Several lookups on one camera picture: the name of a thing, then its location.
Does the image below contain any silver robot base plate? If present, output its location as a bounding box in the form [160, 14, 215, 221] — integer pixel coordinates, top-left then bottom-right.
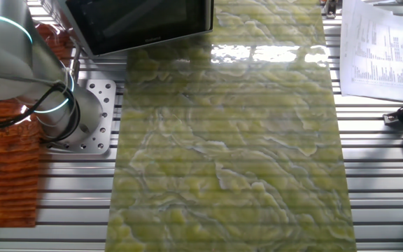
[45, 78, 118, 155]

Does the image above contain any dark metal bracket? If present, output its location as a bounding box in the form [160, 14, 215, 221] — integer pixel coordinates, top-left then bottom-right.
[322, 0, 339, 19]

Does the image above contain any green marble pattern mat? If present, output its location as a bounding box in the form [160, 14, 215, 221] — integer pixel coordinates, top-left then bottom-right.
[105, 0, 358, 252]

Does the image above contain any black monitor screen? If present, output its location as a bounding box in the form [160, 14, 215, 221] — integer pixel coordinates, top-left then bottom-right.
[56, 0, 215, 59]

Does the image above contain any white printed paper sheet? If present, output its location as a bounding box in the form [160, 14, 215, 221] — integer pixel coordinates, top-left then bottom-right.
[339, 0, 403, 103]

